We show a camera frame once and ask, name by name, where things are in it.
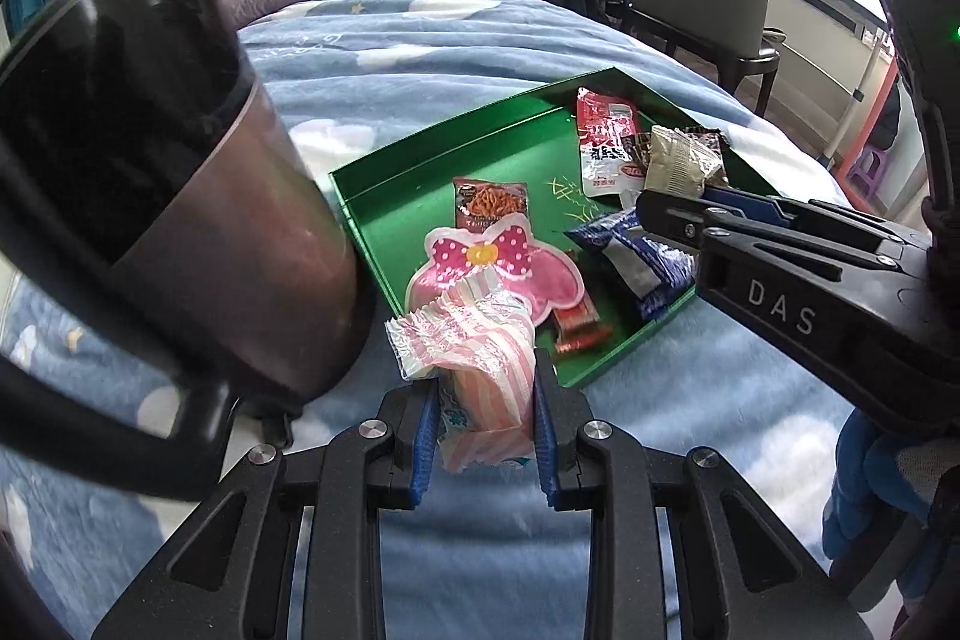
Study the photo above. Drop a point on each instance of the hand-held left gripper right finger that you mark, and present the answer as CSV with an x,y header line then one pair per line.
x,y
544,452

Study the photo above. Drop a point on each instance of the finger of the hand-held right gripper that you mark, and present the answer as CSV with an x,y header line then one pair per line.
x,y
742,201
825,235

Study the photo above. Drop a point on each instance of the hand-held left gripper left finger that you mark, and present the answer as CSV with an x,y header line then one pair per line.
x,y
426,452

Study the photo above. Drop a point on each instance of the small olive snack packet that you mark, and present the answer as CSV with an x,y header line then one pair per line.
x,y
679,164

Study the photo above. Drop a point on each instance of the pink striped snack packet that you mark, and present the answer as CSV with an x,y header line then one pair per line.
x,y
480,370

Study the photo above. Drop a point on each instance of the brown crinkled snack packet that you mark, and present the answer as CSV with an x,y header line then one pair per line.
x,y
636,149

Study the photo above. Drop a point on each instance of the blue white snack packet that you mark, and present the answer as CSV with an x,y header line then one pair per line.
x,y
645,272

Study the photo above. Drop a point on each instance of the small orange red snack packet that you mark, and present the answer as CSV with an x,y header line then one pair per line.
x,y
581,325

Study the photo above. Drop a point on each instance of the long red snack packet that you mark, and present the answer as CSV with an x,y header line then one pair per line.
x,y
604,130

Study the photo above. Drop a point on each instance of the pink cartoon snack packet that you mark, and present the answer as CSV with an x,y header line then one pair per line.
x,y
525,280

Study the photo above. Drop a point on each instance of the green tray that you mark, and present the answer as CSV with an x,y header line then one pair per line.
x,y
397,212

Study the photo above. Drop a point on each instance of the dark red snack packet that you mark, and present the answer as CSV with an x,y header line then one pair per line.
x,y
491,201

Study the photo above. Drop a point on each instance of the person's right hand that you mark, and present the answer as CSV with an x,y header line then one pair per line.
x,y
862,482

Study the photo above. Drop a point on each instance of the purple stool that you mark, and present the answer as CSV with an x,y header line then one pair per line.
x,y
876,168

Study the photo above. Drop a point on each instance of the white desk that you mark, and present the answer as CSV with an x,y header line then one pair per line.
x,y
817,3

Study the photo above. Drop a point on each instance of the pink metal frame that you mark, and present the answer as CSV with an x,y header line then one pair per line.
x,y
862,115

